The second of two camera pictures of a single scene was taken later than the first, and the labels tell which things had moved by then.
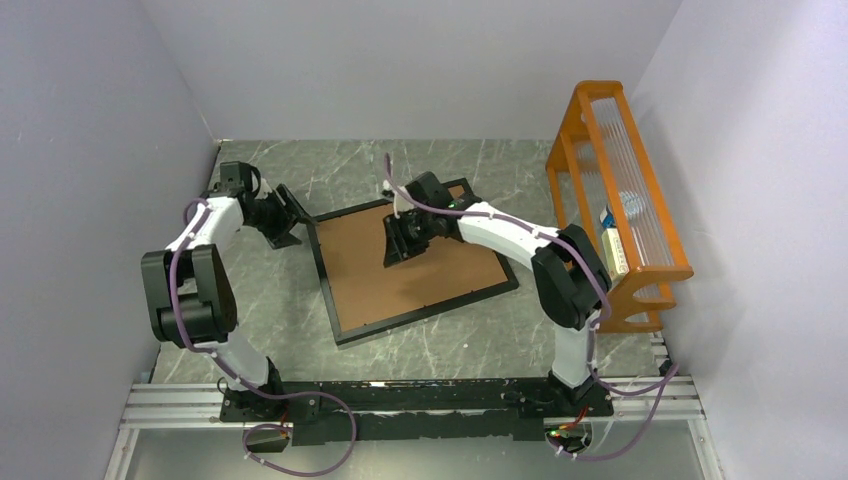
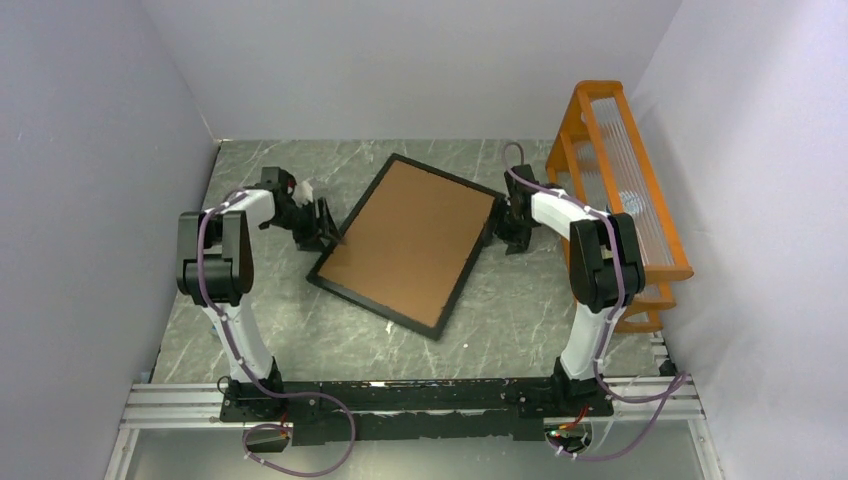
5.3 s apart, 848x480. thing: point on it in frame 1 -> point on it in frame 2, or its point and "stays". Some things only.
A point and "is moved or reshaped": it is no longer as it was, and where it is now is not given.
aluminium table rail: x=667 y=397 stays
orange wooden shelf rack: x=602 y=183 stays
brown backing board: x=366 y=291 is moved or reshaped
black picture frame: x=382 y=324 -> x=394 y=315
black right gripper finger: x=395 y=246 -> x=491 y=227
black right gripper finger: x=419 y=247 -> x=516 y=244
